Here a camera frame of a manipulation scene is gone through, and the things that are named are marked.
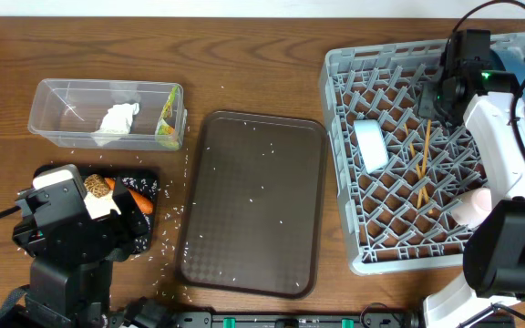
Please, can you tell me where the orange carrot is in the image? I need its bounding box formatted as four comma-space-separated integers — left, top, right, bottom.
104, 178, 154, 215

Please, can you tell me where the white rice pile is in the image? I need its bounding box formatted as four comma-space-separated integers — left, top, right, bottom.
82, 176, 159, 254

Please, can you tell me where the brown food scrap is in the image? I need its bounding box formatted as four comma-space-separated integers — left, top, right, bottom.
84, 174, 111, 198

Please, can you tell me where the yellow green snack wrapper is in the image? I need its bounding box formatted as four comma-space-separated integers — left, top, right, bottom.
155, 86, 180, 136

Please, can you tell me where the white paper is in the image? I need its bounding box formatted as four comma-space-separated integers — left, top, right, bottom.
91, 103, 139, 147

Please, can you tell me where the light blue rice bowl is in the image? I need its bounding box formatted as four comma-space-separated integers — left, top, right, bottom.
354, 119, 388, 174

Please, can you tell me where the wooden chopstick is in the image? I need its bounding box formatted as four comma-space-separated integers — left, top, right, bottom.
417, 119, 432, 208
402, 122, 433, 215

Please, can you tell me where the pink cup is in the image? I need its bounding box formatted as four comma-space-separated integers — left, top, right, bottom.
450, 188, 493, 229

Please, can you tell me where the blue plate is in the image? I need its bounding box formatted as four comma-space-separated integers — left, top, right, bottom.
490, 49, 525, 117

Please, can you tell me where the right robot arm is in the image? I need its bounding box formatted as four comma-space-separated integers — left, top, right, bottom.
416, 29, 525, 327

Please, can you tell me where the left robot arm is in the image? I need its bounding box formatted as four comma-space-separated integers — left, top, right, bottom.
0, 179, 175, 327

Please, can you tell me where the grey dishwasher rack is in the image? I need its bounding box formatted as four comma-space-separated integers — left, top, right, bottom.
319, 33, 525, 275

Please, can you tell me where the black plastic tray bin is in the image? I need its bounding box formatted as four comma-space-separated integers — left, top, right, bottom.
77, 167, 160, 256

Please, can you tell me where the clear plastic bin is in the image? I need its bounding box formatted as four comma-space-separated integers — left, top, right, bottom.
28, 78, 187, 151

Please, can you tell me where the brown serving tray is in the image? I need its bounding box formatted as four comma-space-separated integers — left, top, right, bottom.
175, 110, 328, 299

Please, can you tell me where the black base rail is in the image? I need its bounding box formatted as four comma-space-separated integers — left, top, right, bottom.
107, 311, 517, 328

